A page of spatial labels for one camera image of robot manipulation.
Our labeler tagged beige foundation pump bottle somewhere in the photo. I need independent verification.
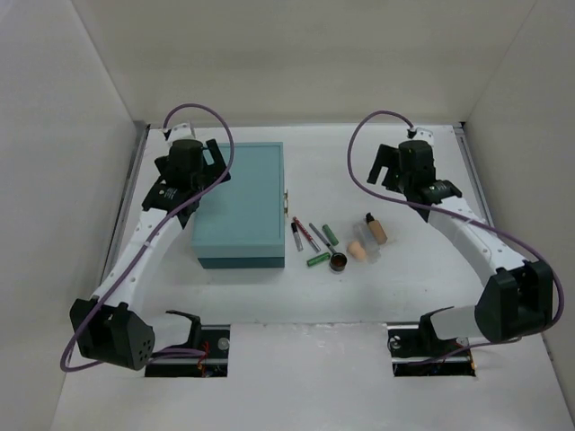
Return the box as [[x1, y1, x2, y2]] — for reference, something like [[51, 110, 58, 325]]
[[365, 213, 388, 245]]

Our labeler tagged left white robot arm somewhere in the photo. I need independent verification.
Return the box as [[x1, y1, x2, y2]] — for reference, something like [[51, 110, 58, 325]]
[[69, 138, 231, 370]]

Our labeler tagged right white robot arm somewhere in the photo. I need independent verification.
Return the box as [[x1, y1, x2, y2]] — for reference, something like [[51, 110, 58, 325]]
[[367, 140, 553, 356]]

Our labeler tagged teal makeup organizer box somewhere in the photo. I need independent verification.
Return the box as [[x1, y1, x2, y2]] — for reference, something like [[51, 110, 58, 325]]
[[191, 142, 286, 269]]

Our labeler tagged peach makeup sponge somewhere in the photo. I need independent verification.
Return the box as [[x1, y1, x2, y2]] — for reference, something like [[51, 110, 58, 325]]
[[347, 241, 367, 261]]

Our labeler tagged grey makeup pencil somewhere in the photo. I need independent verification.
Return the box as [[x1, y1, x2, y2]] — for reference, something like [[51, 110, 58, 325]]
[[309, 223, 336, 254]]

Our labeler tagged black silver makeup pencil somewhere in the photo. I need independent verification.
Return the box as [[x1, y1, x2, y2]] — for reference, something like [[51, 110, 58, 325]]
[[290, 222, 304, 252]]

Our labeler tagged red white makeup pencil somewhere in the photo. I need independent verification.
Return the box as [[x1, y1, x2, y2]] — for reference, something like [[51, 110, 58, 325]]
[[292, 216, 317, 251]]

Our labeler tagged green tube upper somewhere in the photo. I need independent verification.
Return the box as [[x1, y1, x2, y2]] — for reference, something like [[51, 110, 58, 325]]
[[322, 224, 339, 246]]

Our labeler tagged green tube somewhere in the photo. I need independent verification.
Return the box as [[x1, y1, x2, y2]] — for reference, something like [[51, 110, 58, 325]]
[[322, 224, 339, 246], [306, 252, 331, 268]]

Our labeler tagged round brown cosmetic jar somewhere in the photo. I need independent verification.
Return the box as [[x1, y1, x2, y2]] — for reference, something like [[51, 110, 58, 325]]
[[329, 252, 348, 273]]

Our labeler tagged green tube lower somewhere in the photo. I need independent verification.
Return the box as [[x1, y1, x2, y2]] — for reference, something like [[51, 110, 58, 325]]
[[306, 252, 331, 268]]

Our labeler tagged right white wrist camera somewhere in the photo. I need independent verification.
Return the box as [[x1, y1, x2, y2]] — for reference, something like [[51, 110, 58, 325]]
[[407, 127, 435, 146]]

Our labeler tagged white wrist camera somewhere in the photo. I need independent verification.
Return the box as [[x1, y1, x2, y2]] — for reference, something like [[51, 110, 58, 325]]
[[407, 127, 435, 146], [163, 122, 196, 145]]

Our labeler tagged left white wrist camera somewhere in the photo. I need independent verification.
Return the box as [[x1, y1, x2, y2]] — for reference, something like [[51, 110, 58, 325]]
[[163, 122, 196, 145]]

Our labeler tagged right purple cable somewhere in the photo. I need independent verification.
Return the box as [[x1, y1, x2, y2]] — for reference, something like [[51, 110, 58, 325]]
[[346, 110, 566, 365]]

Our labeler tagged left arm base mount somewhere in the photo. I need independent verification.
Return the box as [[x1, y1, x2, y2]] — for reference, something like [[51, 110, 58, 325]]
[[144, 325, 231, 378]]

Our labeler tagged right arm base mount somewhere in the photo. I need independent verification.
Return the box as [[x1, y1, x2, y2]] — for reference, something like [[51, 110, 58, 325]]
[[387, 323, 476, 377]]

